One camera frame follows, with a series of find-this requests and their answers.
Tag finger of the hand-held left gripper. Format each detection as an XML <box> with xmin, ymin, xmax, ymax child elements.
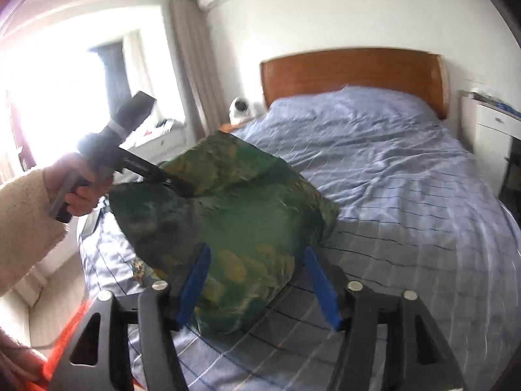
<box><xmin>118</xmin><ymin>151</ymin><xmax>194</xmax><ymax>196</ymax></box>

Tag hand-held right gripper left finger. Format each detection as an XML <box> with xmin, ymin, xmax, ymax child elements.
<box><xmin>49</xmin><ymin>244</ymin><xmax>212</xmax><ymax>391</ymax></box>

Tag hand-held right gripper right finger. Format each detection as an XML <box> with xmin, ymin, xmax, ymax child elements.
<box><xmin>303</xmin><ymin>246</ymin><xmax>467</xmax><ymax>391</ymax></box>

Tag green printed padded jacket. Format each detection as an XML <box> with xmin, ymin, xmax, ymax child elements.
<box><xmin>108</xmin><ymin>132</ymin><xmax>340</xmax><ymax>335</ymax></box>

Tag person's left forearm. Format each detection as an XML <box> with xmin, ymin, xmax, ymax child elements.
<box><xmin>0</xmin><ymin>169</ymin><xmax>70</xmax><ymax>298</ymax></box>

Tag person's left hand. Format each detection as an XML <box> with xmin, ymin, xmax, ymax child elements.
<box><xmin>43</xmin><ymin>152</ymin><xmax>115</xmax><ymax>216</ymax></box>

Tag white window sill cabinet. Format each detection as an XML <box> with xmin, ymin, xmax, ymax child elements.
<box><xmin>118</xmin><ymin>120</ymin><xmax>194</xmax><ymax>167</ymax></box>

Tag assorted small clutter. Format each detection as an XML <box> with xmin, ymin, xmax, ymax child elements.
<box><xmin>138</xmin><ymin>118</ymin><xmax>184</xmax><ymax>137</ymax></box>

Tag dark grey curtain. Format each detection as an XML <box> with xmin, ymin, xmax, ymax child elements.
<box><xmin>90</xmin><ymin>42</ymin><xmax>131</xmax><ymax>104</ymax></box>

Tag wooden nightstand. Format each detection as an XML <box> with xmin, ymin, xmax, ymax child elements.
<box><xmin>220</xmin><ymin>116</ymin><xmax>261</xmax><ymax>133</ymax></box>

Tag small white fan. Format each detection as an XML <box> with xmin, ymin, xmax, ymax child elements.
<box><xmin>228</xmin><ymin>97</ymin><xmax>255</xmax><ymax>125</ymax></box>

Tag beige curtain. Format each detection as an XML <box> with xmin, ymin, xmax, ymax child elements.
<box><xmin>169</xmin><ymin>0</ymin><xmax>229</xmax><ymax>143</ymax></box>

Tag bed with blue checked duvet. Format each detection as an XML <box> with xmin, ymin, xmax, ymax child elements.
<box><xmin>77</xmin><ymin>85</ymin><xmax>521</xmax><ymax>391</ymax></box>

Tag wooden headboard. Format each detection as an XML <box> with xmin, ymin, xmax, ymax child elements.
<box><xmin>260</xmin><ymin>48</ymin><xmax>448</xmax><ymax>121</ymax></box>

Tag white desk with drawers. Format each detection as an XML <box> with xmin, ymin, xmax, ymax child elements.
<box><xmin>458</xmin><ymin>89</ymin><xmax>521</xmax><ymax>196</ymax></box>

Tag blue desk items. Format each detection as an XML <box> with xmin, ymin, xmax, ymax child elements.
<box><xmin>486</xmin><ymin>98</ymin><xmax>521</xmax><ymax>119</ymax></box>

